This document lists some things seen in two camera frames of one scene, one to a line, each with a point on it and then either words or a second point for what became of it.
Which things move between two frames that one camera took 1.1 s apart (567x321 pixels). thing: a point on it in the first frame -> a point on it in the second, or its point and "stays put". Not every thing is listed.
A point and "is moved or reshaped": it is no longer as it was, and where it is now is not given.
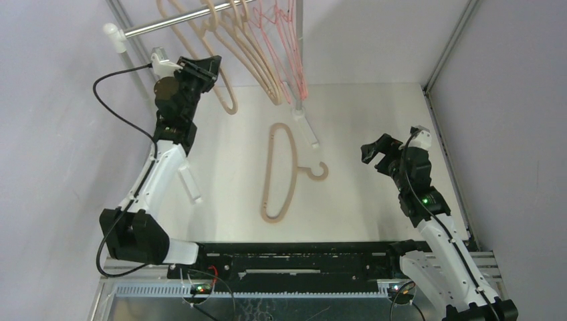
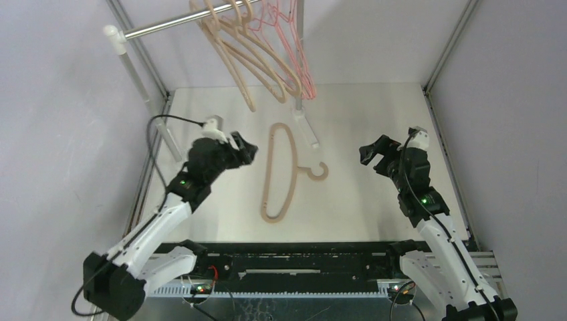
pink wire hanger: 270,28 -> 283,34
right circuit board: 402,297 stays put
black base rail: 297,267 stays put
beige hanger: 236,32 is moved or reshaped
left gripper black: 205,71 -> 247,152
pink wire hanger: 271,55 -> 286,32
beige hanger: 258,53 -> 295,89
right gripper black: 387,153 stays put
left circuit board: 200,289 stays put
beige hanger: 208,65 -> 214,45
